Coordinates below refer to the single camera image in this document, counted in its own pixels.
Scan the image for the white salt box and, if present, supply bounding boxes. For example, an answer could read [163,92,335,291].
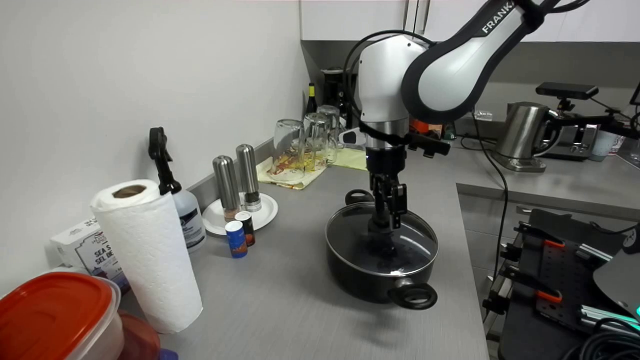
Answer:
[49,217,132,295]

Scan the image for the black orange clamp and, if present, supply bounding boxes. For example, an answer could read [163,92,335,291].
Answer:
[500,221,567,263]
[482,264,564,316]

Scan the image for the coil of black cable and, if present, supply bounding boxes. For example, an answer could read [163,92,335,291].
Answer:
[559,317,640,360]

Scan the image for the small black orange shaker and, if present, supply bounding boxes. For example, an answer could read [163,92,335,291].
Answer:
[234,211,257,247]

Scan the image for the black pot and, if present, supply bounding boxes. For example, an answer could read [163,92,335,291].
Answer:
[325,188,440,311]

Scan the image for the dark wine bottle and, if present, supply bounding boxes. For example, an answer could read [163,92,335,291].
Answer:
[304,82,319,116]

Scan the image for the spray bottle with black trigger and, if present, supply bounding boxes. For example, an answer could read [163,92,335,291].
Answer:
[148,126,207,254]

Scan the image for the steel salt grinder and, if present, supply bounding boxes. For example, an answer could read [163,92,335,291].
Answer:
[212,155,242,223]

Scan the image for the yellow dish towel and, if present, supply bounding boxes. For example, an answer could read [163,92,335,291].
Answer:
[255,147,369,191]

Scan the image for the steel toaster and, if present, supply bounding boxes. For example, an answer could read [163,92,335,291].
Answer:
[541,122,600,162]

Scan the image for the plastic container with red lid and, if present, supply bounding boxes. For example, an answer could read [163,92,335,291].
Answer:
[0,271,125,360]

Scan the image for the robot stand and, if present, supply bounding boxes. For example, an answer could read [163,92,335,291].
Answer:
[482,207,640,360]

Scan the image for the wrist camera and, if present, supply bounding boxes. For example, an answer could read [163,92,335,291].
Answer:
[406,132,452,159]

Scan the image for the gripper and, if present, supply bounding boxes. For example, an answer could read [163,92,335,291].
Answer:
[366,146,409,234]

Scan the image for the white plate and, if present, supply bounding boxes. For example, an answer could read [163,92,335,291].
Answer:
[201,192,279,236]

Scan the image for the camera on mount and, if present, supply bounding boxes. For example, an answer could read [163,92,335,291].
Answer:
[535,81,640,142]

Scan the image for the upturned wine glass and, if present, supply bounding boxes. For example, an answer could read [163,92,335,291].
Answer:
[267,118,307,183]

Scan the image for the steel electric kettle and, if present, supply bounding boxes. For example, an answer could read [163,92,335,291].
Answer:
[492,101,564,173]

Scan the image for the small blue shaker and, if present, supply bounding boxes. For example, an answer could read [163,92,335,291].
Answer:
[224,220,249,259]

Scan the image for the glass pot lid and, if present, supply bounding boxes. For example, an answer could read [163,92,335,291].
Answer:
[326,201,440,276]

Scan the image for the upturned drinking glass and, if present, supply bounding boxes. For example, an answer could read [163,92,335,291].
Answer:
[317,104,342,147]

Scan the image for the white paper cup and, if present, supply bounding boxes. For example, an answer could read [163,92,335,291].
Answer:
[589,130,619,162]

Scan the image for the paper towel roll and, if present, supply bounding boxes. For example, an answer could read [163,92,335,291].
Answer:
[90,179,204,335]

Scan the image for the upturned glass mug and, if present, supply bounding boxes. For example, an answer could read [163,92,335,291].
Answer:
[302,112,339,169]

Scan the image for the steel pepper grinder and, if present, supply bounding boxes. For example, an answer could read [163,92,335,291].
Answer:
[235,144,263,213]

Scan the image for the black coffee maker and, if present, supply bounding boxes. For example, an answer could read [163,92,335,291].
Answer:
[321,67,359,129]

